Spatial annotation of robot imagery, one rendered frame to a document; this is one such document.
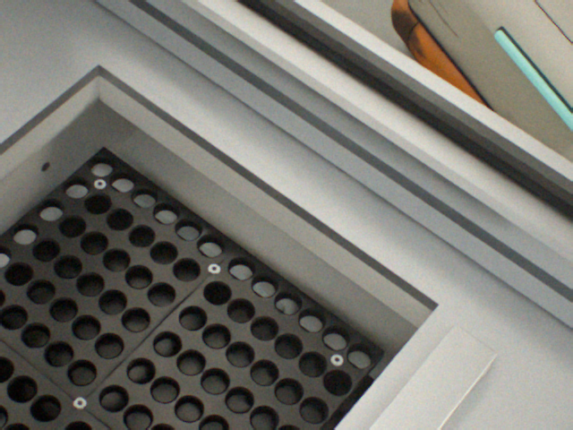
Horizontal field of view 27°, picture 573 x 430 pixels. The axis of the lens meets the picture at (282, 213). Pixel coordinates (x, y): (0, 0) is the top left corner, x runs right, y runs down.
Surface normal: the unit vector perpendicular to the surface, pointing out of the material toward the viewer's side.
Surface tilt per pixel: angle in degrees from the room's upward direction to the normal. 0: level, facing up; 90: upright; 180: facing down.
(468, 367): 0
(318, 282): 0
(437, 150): 0
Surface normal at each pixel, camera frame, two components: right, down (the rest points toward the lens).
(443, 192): -0.61, 0.62
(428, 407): 0.11, -0.55
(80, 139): 0.78, 0.56
